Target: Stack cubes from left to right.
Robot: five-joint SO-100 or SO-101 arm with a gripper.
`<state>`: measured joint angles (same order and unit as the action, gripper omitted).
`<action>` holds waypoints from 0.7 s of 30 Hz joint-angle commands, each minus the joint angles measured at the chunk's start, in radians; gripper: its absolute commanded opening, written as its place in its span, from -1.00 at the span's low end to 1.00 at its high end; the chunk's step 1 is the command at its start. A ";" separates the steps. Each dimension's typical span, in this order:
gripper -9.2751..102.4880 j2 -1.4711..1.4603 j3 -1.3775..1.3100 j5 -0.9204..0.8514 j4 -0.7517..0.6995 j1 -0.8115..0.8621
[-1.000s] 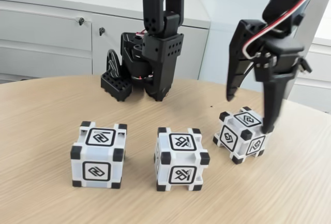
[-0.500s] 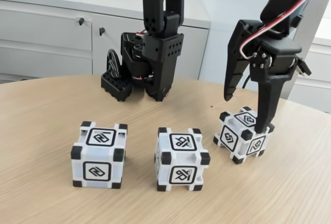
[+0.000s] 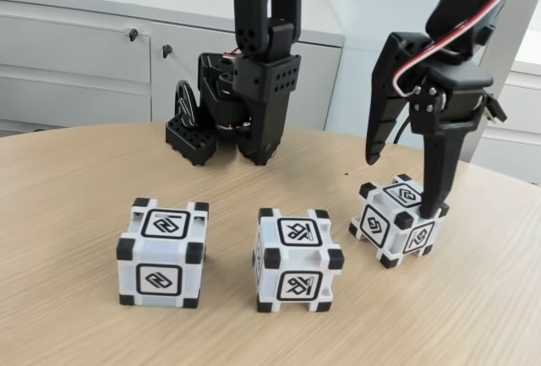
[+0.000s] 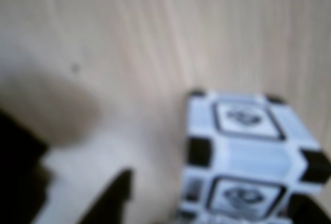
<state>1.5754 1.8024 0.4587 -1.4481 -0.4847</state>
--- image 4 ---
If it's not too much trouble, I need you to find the white cube squares symbol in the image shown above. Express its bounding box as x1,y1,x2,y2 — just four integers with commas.
178,88,331,224

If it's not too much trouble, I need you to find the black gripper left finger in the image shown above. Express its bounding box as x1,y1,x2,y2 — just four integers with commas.
0,108,55,224

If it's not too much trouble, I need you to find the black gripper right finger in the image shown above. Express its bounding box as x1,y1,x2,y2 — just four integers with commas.
77,167,135,224

